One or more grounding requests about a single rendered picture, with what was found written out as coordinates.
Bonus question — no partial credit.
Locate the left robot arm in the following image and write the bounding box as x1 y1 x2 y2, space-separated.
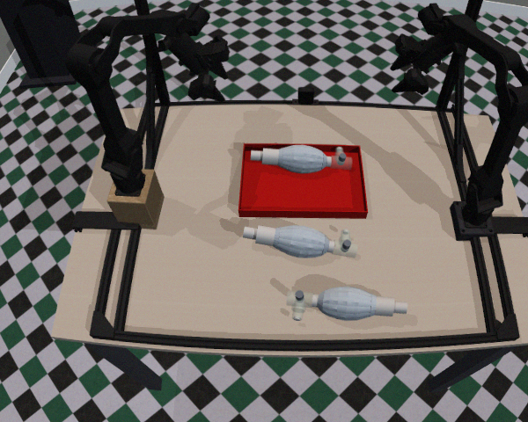
395 3 528 228

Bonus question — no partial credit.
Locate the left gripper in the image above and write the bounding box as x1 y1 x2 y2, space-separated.
390 40 442 95

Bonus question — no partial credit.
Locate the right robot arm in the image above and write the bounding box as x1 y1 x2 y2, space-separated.
65 3 230 197

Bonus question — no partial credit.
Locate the red tray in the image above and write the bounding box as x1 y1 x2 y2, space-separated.
238 143 368 219

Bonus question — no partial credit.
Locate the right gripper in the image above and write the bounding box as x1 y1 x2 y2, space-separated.
178 41 228 102

